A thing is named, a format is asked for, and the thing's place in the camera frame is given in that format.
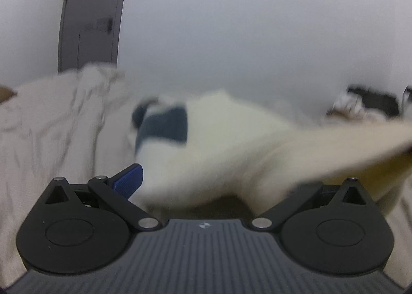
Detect black clothing pile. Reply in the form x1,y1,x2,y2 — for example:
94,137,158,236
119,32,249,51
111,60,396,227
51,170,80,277
346,85,400,117

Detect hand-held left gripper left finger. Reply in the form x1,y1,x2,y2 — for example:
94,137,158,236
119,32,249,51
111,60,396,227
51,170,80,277
45,163,162,230

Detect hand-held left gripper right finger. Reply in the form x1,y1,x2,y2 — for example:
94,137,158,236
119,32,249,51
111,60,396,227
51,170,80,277
252,177,374,229

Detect grey bed sheet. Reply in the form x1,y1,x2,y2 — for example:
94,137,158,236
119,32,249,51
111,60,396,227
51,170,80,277
0,64,412,285

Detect grey door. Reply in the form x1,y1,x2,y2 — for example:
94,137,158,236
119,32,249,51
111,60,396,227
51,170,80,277
58,0,134,74

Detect white fleece garment blue cuffs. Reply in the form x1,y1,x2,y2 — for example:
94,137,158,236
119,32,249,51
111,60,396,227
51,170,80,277
132,88,412,217

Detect black door handle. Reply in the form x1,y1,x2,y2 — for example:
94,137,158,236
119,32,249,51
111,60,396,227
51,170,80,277
84,18,114,34

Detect white crumpled clothing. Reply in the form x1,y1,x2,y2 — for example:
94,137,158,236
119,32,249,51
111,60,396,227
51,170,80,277
331,93,364,117

